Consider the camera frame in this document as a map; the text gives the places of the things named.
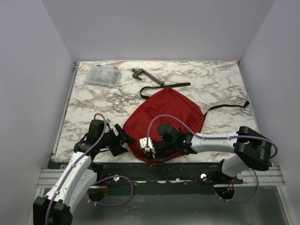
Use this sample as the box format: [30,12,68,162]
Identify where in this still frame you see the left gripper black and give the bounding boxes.
[99,124,136,156]

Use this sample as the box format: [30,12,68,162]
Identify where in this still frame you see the red backpack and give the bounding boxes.
[123,83,206,164]

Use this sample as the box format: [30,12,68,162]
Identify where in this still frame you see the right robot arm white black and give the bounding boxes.
[145,123,276,184]

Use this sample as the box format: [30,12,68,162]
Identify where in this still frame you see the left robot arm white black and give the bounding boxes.
[33,119,135,225]

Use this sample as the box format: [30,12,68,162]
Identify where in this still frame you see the clear plastic organizer box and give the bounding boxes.
[85,65,121,87]

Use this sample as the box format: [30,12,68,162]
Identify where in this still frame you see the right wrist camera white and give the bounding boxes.
[139,137,155,153]

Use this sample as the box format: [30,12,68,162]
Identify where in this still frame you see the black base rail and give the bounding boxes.
[88,162,243,201]

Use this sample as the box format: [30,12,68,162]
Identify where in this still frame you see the aluminium extrusion rail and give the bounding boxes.
[235,166,285,187]
[37,169,64,188]

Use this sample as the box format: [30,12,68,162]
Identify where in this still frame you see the right aluminium extrusion rail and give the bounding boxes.
[235,166,285,187]

